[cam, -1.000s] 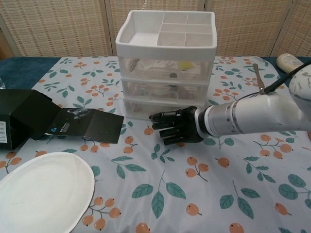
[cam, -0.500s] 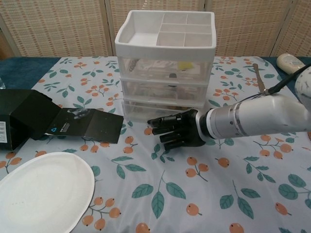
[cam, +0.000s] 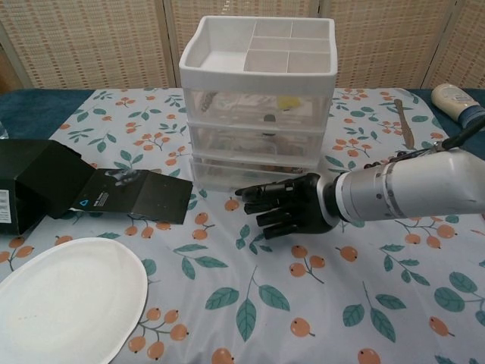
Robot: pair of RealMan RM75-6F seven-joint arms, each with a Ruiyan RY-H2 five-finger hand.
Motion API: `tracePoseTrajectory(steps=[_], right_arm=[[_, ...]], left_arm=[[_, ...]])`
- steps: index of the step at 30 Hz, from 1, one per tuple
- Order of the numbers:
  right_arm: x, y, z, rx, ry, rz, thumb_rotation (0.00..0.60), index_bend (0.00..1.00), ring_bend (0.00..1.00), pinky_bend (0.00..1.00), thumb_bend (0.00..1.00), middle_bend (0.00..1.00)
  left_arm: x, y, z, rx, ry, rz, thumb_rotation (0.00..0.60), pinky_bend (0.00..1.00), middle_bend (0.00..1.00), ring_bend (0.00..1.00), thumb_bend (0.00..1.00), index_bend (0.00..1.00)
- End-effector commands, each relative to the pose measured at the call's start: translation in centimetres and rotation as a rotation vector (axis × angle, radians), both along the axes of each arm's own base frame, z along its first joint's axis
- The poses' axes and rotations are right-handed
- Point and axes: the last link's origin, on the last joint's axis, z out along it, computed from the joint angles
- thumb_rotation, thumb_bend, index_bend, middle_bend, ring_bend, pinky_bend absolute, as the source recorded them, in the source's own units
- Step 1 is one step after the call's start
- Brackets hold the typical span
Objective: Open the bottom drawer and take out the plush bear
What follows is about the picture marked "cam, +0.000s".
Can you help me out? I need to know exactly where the clear plastic drawer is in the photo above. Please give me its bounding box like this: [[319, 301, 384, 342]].
[[184, 89, 330, 126], [188, 121, 326, 158], [189, 153, 323, 190]]

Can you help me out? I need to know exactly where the white drawer organizer box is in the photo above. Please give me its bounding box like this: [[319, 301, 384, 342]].
[[178, 14, 338, 190]]

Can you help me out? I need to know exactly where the dark red grape bunch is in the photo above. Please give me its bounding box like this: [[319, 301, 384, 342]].
[[363, 149, 414, 170]]

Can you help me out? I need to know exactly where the black cardboard box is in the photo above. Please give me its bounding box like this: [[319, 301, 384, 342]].
[[0, 139, 194, 236]]

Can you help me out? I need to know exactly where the white round plate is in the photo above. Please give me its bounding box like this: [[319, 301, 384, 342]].
[[0, 237, 149, 364]]

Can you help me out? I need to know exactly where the bamboo folding screen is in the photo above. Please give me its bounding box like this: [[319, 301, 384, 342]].
[[0, 0, 485, 96]]

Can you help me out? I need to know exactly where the floral print tablecloth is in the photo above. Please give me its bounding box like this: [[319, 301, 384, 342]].
[[0, 86, 485, 364]]

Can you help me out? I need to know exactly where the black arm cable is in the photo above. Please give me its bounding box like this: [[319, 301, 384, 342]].
[[415, 123, 485, 156]]

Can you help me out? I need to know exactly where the cream sauce squeeze bottle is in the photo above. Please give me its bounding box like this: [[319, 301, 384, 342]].
[[431, 83, 485, 130]]

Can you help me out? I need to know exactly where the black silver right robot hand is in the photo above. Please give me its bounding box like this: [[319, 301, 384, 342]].
[[235, 172, 338, 240]]

